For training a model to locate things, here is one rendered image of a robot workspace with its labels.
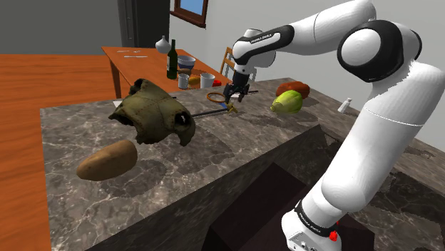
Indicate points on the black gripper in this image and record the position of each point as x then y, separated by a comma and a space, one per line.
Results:
240, 80

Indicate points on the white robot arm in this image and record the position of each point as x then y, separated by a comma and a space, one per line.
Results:
361, 146

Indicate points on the black rod with gold tip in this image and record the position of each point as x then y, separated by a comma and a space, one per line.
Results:
208, 113

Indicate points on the wooden chair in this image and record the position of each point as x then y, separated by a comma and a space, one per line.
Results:
226, 59

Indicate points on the red-brown sweet potato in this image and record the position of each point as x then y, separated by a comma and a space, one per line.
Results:
299, 87

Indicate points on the brown framed window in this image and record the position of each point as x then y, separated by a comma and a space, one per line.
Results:
189, 12

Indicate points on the orange wooden dining table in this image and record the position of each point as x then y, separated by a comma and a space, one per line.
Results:
139, 67

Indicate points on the white salt shaker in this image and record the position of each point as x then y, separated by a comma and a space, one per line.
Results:
344, 105

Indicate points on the dark grey door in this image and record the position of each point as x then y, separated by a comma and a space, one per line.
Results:
149, 22

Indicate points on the dark robot stand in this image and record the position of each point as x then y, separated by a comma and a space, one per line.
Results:
257, 212

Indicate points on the brown potato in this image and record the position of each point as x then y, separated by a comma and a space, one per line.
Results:
107, 160

